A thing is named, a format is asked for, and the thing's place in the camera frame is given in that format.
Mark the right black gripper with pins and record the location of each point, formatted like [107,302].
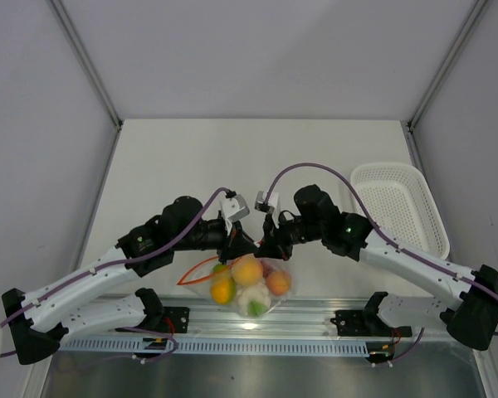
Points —
[274,242]

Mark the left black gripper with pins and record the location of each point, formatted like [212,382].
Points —
[237,245]

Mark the red grape bunch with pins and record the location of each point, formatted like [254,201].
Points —
[267,268]

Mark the orange fruit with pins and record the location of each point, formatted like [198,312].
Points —
[247,271]

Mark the peach fruit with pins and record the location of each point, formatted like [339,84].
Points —
[279,282]

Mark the clear zip top bag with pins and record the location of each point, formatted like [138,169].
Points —
[199,277]

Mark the yellow green mango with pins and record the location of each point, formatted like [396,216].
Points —
[222,290]

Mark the white cauliflower with leaves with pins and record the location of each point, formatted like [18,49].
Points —
[253,301]

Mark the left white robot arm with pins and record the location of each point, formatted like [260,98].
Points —
[41,321]

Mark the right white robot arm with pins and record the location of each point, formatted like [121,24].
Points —
[462,300]

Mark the white perforated plastic basket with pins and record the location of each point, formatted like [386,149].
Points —
[398,198]

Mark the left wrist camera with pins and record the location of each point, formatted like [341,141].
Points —
[233,208]

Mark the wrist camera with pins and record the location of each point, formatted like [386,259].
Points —
[233,208]
[269,203]

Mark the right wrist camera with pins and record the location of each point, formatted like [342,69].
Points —
[269,203]

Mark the aluminium mounting rail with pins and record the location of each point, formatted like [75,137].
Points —
[295,317]

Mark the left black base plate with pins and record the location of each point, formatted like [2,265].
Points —
[173,320]

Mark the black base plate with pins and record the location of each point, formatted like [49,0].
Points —
[358,323]
[173,320]

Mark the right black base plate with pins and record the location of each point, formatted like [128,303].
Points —
[358,323]

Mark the right aluminium frame post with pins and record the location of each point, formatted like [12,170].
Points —
[458,44]

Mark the aluminium frame post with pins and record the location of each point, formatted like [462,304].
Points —
[458,44]
[77,45]

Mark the slotted white cable duct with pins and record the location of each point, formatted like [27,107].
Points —
[219,346]

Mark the left aluminium frame post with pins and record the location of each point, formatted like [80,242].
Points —
[77,45]

